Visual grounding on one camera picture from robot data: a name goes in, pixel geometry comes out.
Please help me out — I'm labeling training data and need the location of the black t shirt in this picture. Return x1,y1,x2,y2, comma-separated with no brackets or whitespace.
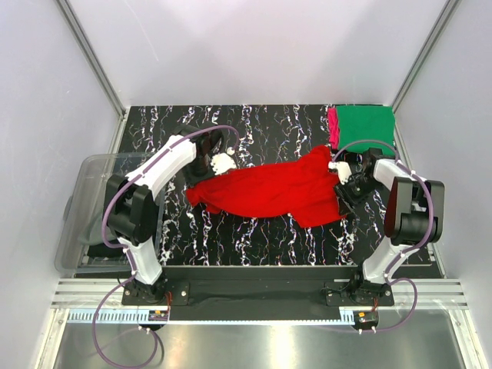
87,244,124,259

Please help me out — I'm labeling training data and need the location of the clear plastic bin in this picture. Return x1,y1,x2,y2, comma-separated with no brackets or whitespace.
55,153,151,277

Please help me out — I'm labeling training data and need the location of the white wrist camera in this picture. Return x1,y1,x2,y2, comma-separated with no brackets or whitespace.
211,148,237,175
328,161,352,185

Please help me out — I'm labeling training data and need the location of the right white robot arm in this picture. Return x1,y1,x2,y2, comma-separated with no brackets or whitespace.
328,148,445,305

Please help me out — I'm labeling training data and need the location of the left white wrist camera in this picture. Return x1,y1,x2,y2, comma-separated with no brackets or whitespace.
211,148,237,175

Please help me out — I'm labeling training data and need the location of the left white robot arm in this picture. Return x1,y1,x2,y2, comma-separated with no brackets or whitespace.
101,125,228,304

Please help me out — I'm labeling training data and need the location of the pink folded t shirt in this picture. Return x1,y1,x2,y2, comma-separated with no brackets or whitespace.
327,108,340,150

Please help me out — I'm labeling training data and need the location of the red t shirt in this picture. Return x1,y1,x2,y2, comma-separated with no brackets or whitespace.
186,145,344,228

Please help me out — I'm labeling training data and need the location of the grey t shirt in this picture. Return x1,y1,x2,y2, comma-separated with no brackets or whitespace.
78,214,103,246

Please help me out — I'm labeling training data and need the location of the white slotted cable duct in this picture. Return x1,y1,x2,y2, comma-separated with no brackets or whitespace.
68,308,169,324

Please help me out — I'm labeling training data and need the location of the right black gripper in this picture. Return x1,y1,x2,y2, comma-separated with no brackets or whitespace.
331,176,383,217

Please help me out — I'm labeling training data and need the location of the green folded t shirt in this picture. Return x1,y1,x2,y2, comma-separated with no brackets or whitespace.
336,105,395,157

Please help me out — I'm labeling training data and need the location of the aluminium frame rail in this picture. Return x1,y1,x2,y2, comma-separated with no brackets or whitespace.
51,279,470,310

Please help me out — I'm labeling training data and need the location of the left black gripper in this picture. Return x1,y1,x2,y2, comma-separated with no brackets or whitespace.
182,155,220,189

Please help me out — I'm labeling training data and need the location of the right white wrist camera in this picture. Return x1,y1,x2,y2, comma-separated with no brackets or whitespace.
328,161,352,185

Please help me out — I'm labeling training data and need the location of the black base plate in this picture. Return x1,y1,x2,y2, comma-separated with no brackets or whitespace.
122,266,394,307

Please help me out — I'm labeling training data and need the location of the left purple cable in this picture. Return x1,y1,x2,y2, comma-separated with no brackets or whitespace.
93,125,241,367

